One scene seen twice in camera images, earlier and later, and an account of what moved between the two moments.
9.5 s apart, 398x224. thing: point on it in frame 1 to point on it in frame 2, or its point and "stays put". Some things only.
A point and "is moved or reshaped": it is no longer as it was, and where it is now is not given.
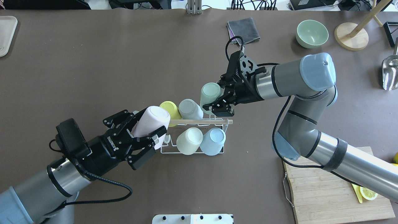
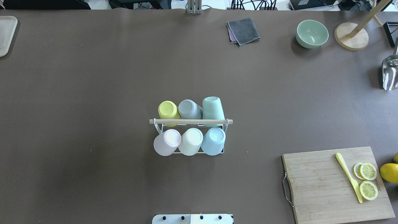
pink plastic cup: x=154 y=117 to x=167 y=142
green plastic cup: x=209 y=91 is moved or reshaped
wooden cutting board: x=319 y=196 stays put
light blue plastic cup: x=212 y=142 stays put
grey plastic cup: x=188 y=109 stays put
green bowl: x=311 y=34 stays put
